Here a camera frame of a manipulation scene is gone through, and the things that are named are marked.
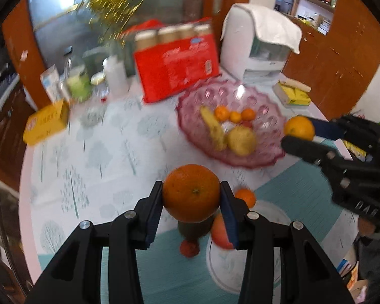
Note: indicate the green label plastic bottle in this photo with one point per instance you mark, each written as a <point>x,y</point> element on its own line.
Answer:
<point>77,79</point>

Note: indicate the large orange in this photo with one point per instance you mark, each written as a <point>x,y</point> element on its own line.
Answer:
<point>191,193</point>

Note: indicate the large red apple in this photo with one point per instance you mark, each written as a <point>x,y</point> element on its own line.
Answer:
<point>218,233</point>

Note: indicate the yellow flat box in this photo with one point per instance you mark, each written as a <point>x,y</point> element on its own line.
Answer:
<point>46,122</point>

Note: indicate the teal printed placemat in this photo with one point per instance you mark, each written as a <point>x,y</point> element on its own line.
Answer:
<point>289,190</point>

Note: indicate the spotted yellow banana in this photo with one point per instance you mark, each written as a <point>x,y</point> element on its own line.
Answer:
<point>217,134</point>

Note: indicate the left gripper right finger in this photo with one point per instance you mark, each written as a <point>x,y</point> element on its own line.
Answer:
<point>244,228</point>

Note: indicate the small white blue carton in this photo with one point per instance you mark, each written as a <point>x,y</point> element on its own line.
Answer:
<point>50,80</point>

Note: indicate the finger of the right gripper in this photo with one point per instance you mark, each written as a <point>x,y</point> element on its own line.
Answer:
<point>311,152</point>
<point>327,130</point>

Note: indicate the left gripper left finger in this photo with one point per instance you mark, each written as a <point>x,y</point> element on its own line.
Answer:
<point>137,228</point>

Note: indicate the small red apple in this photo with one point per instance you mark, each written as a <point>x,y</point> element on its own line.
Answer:
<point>189,249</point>

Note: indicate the red drink multipack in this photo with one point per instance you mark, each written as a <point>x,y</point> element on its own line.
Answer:
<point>171,58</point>

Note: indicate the pink glass fruit bowl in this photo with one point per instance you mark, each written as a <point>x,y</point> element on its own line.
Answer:
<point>268,124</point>

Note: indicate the white appliance with cloth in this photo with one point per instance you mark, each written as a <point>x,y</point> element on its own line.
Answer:
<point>257,41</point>

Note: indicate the yellow-orange orange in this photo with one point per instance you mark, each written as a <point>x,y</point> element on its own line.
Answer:
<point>301,127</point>

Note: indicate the white plastic bottle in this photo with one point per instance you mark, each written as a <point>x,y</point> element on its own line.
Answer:
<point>115,75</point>

